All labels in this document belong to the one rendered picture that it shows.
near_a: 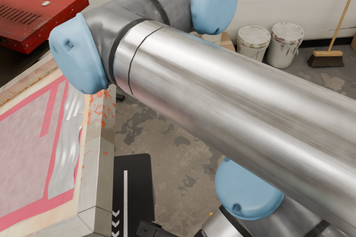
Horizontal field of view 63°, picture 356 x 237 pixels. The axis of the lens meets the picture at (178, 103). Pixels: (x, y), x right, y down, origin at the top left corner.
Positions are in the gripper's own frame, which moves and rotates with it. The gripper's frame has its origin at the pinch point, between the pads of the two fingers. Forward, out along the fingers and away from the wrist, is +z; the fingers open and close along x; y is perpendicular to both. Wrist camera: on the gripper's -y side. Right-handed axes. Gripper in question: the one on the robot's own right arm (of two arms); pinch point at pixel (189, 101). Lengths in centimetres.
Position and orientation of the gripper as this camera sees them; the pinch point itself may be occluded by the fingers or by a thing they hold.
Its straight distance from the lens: 66.4
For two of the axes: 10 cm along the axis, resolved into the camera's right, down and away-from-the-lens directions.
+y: 1.2, 7.4, -6.7
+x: 9.5, -2.8, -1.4
